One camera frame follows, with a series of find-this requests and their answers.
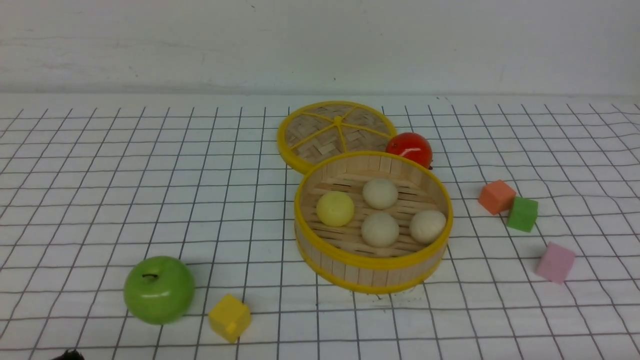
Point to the woven bamboo steamer lid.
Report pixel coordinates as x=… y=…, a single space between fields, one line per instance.
x=316 y=132

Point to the cream bun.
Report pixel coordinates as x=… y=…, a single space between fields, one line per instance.
x=380 y=193
x=426 y=226
x=380 y=230

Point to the green cube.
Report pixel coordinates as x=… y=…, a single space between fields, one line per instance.
x=523 y=214

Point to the red tomato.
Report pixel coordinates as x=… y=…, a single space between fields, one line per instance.
x=412 y=146

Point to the bamboo steamer tray yellow rim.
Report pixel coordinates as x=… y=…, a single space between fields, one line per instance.
x=339 y=254

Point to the orange cube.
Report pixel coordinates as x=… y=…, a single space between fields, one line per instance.
x=497 y=197

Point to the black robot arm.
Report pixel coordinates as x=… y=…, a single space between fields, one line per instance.
x=70 y=355

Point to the yellow cube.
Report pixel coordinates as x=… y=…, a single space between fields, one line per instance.
x=230 y=318

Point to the pink cube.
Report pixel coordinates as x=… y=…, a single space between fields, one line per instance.
x=556 y=263

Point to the yellow bun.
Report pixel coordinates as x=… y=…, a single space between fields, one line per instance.
x=335 y=209

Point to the green apple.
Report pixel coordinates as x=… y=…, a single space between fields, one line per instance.
x=159 y=290

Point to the white grid tablecloth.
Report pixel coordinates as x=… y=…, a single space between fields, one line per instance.
x=93 y=185

